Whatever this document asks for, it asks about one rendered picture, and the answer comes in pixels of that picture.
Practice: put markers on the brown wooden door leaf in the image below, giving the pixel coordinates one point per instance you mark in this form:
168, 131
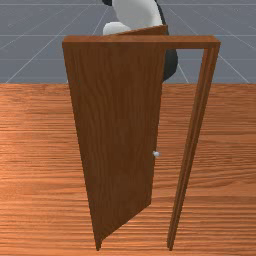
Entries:
116, 133

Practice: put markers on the brown wooden door frame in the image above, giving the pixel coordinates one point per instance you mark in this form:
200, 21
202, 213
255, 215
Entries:
195, 126

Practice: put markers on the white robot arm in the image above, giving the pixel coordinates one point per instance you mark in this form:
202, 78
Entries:
136, 13

